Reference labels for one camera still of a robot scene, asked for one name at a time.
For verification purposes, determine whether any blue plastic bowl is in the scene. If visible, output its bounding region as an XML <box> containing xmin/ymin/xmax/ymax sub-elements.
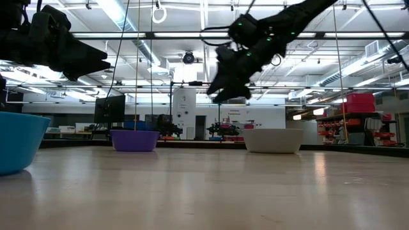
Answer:
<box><xmin>0</xmin><ymin>111</ymin><xmax>52</xmax><ymax>176</ymax></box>

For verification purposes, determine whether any black computer monitor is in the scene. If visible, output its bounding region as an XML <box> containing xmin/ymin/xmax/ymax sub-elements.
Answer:
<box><xmin>93</xmin><ymin>95</ymin><xmax>127</xmax><ymax>125</ymax></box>

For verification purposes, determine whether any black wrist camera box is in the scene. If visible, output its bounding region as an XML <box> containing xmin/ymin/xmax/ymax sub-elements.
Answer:
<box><xmin>228</xmin><ymin>13</ymin><xmax>266</xmax><ymax>49</ymax></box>

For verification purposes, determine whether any purple plastic bowl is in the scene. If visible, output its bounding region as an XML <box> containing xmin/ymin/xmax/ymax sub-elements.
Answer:
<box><xmin>110</xmin><ymin>129</ymin><xmax>160</xmax><ymax>152</ymax></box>

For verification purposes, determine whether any white hanging cable loop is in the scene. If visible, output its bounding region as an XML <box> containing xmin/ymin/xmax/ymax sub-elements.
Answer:
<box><xmin>151</xmin><ymin>5</ymin><xmax>167</xmax><ymax>24</ymax></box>

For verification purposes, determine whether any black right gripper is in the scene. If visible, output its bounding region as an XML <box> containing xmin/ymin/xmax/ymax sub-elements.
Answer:
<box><xmin>206</xmin><ymin>30</ymin><xmax>288</xmax><ymax>104</ymax></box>

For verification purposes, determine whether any black hanging cable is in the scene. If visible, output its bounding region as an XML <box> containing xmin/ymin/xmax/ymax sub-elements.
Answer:
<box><xmin>362</xmin><ymin>0</ymin><xmax>409</xmax><ymax>73</ymax></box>
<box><xmin>101</xmin><ymin>0</ymin><xmax>131</xmax><ymax>106</ymax></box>

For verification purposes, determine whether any yellow hanging rope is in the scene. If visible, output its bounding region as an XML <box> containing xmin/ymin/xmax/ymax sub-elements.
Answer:
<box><xmin>332</xmin><ymin>4</ymin><xmax>350</xmax><ymax>144</ymax></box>
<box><xmin>134</xmin><ymin>0</ymin><xmax>142</xmax><ymax>131</ymax></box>

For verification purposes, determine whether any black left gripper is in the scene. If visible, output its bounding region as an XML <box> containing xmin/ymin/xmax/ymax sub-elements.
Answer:
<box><xmin>19</xmin><ymin>4</ymin><xmax>112</xmax><ymax>82</ymax></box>

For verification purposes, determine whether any red storage bin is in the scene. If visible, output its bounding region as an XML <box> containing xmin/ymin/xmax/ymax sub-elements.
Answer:
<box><xmin>343</xmin><ymin>93</ymin><xmax>376</xmax><ymax>114</ymax></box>

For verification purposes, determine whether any white plastic bowl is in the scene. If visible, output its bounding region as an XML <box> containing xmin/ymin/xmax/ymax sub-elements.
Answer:
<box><xmin>242</xmin><ymin>128</ymin><xmax>305</xmax><ymax>155</ymax></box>

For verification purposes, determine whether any black overhead camera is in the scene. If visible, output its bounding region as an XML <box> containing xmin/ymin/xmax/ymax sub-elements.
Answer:
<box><xmin>182</xmin><ymin>50</ymin><xmax>196</xmax><ymax>65</ymax></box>

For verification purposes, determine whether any metal storage shelf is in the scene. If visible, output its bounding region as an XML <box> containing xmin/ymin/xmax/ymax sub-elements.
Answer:
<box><xmin>316</xmin><ymin>111</ymin><xmax>399</xmax><ymax>147</ymax></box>

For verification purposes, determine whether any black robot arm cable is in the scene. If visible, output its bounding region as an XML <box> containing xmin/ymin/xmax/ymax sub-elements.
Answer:
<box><xmin>200</xmin><ymin>25</ymin><xmax>236</xmax><ymax>47</ymax></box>

